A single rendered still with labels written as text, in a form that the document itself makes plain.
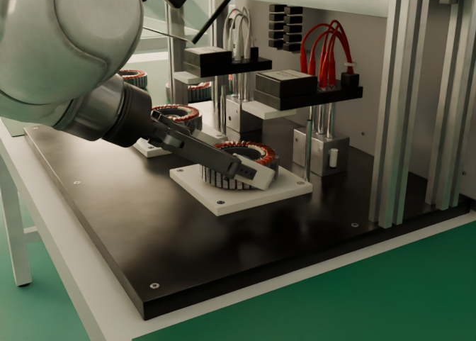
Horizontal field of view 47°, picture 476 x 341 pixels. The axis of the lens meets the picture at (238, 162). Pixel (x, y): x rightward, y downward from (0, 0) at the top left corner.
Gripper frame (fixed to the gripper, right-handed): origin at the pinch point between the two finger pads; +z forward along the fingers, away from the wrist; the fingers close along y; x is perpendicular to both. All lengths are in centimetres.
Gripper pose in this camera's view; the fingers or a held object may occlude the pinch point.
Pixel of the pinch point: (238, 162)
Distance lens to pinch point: 76.6
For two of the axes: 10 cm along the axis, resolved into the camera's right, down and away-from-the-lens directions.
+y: -4.9, -3.1, 8.2
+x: -4.3, 9.0, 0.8
